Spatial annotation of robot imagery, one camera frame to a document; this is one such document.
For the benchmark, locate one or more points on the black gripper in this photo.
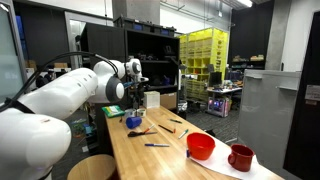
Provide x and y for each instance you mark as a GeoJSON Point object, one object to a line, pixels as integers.
{"type": "Point", "coordinates": [138, 90]}

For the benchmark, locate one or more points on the blue plastic cup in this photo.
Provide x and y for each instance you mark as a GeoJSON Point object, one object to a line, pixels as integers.
{"type": "Point", "coordinates": [133, 122]}

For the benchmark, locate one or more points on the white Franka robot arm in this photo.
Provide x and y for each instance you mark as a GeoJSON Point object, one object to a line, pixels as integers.
{"type": "Point", "coordinates": [50, 100]}

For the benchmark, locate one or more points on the white box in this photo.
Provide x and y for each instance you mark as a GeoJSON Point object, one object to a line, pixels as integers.
{"type": "Point", "coordinates": [151, 99]}

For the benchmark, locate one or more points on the white succulent plant pot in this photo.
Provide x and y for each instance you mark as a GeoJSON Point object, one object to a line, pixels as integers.
{"type": "Point", "coordinates": [141, 112]}

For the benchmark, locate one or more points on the white enamel mug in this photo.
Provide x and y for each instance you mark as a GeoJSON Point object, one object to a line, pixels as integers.
{"type": "Point", "coordinates": [130, 113]}

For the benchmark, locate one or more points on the black shelving unit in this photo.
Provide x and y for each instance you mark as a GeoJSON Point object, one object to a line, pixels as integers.
{"type": "Point", "coordinates": [151, 61]}

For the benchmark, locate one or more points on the cardboard box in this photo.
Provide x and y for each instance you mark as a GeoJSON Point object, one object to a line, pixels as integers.
{"type": "Point", "coordinates": [168, 100]}

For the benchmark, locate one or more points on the green wipes pack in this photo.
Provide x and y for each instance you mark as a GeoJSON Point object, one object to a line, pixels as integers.
{"type": "Point", "coordinates": [113, 111]}

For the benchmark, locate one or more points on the white pole desk lamp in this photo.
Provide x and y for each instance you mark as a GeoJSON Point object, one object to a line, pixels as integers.
{"type": "Point", "coordinates": [180, 80]}

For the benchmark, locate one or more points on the grey mesh waste basket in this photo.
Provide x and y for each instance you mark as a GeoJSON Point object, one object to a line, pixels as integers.
{"type": "Point", "coordinates": [182, 106]}

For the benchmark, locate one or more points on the thin black pen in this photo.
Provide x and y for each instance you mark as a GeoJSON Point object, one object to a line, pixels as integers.
{"type": "Point", "coordinates": [165, 128]}

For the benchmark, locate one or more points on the dark green pen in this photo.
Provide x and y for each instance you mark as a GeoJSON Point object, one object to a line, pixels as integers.
{"type": "Point", "coordinates": [175, 121]}

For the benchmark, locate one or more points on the red capped white pen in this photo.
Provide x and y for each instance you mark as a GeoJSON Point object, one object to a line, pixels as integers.
{"type": "Point", "coordinates": [174, 130]}

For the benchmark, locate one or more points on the green capped white marker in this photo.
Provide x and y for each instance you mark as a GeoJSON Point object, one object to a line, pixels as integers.
{"type": "Point", "coordinates": [183, 133]}

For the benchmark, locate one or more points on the black bin blue label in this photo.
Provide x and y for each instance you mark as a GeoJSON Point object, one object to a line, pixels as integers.
{"type": "Point", "coordinates": [136, 26]}
{"type": "Point", "coordinates": [163, 30]}

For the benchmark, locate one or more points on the green floor crate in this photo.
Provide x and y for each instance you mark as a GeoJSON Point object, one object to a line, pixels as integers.
{"type": "Point", "coordinates": [78, 128]}

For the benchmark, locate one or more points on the yellow storage rack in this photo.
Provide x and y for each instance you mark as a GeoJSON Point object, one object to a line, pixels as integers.
{"type": "Point", "coordinates": [203, 50]}

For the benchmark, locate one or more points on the black computer monitor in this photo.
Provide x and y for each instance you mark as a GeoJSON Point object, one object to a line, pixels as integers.
{"type": "Point", "coordinates": [215, 78]}

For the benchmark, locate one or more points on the lit desktop computer case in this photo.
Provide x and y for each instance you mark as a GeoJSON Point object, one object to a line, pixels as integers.
{"type": "Point", "coordinates": [218, 106]}

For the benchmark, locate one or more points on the black floor device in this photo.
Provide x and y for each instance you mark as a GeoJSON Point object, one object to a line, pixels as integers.
{"type": "Point", "coordinates": [210, 132]}

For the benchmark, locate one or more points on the red bowl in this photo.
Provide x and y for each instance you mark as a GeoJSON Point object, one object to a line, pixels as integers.
{"type": "Point", "coordinates": [200, 145]}

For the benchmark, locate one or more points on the white desk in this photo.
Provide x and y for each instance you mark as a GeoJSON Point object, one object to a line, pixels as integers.
{"type": "Point", "coordinates": [224, 90]}

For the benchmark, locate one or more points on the round wooden stool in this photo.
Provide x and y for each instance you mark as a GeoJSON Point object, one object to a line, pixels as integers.
{"type": "Point", "coordinates": [91, 168]}

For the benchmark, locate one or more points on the white paper sheet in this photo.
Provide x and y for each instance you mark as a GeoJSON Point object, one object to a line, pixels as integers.
{"type": "Point", "coordinates": [218, 163]}

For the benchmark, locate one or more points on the dark storage shelf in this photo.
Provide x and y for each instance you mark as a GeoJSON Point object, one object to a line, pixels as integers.
{"type": "Point", "coordinates": [248, 63]}

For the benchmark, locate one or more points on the red mug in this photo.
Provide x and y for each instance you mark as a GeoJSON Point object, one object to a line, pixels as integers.
{"type": "Point", "coordinates": [241, 157]}

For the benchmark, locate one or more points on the grey metal cabinet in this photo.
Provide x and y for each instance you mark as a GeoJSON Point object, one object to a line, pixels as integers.
{"type": "Point", "coordinates": [266, 110]}

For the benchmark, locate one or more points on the grey framed glass panel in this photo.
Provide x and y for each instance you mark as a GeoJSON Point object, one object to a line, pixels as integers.
{"type": "Point", "coordinates": [10, 66]}

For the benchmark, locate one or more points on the ceiling light strip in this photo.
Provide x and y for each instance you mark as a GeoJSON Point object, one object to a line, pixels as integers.
{"type": "Point", "coordinates": [245, 2]}

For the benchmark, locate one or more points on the black door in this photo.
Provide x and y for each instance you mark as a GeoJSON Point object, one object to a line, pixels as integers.
{"type": "Point", "coordinates": [303, 140]}

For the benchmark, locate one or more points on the white paper door sign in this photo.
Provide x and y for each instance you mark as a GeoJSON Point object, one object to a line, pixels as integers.
{"type": "Point", "coordinates": [312, 92]}

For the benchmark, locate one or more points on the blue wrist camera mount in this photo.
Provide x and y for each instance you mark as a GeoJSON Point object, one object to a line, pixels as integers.
{"type": "Point", "coordinates": [128, 84]}

